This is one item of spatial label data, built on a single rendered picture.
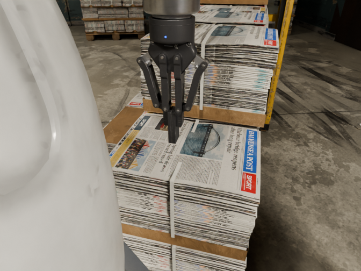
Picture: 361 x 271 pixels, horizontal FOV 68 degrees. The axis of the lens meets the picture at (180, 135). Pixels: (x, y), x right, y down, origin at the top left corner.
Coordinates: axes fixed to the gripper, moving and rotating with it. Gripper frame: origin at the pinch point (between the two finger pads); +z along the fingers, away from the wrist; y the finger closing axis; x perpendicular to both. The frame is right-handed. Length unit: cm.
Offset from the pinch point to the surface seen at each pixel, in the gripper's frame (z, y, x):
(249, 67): -4.7, -13.3, -26.4
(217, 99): 5.3, -5.6, -26.2
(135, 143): 12.9, 13.4, -9.7
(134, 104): 36, 44, -78
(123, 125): 36, 40, -55
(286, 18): 3, -35, -168
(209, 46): -9.2, -2.3, -27.3
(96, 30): 77, 284, -452
